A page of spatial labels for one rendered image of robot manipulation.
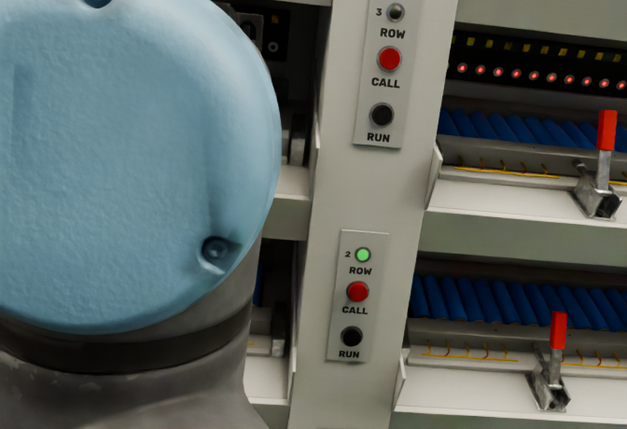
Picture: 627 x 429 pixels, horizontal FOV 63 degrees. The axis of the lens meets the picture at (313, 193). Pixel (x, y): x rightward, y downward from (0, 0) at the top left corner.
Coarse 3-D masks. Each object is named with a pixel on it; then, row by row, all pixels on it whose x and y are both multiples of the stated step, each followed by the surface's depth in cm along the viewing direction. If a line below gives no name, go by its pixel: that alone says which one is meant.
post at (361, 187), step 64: (448, 0) 39; (320, 64) 47; (320, 128) 41; (320, 192) 42; (384, 192) 42; (320, 256) 43; (320, 320) 45; (384, 320) 45; (320, 384) 46; (384, 384) 47
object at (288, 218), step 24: (312, 72) 55; (312, 96) 51; (288, 120) 53; (312, 120) 47; (288, 144) 49; (312, 144) 44; (288, 168) 46; (312, 168) 42; (288, 192) 43; (312, 192) 42; (288, 216) 43
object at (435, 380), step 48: (432, 288) 58; (480, 288) 60; (528, 288) 61; (576, 288) 62; (624, 288) 63; (432, 336) 53; (480, 336) 53; (528, 336) 54; (576, 336) 54; (624, 336) 55; (432, 384) 50; (480, 384) 51; (528, 384) 51; (576, 384) 52; (624, 384) 53
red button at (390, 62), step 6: (390, 48) 39; (384, 54) 39; (390, 54) 39; (396, 54) 39; (384, 60) 39; (390, 60) 39; (396, 60) 39; (384, 66) 39; (390, 66) 39; (396, 66) 39
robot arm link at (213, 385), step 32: (0, 320) 14; (0, 352) 15; (32, 352) 14; (64, 352) 14; (96, 352) 14; (128, 352) 14; (160, 352) 15; (192, 352) 15; (224, 352) 17; (0, 384) 15; (32, 384) 14; (64, 384) 14; (96, 384) 14; (128, 384) 15; (160, 384) 15; (192, 384) 16; (224, 384) 17; (0, 416) 15; (32, 416) 15; (64, 416) 15; (96, 416) 15; (128, 416) 15; (160, 416) 15; (192, 416) 15; (224, 416) 15; (256, 416) 17
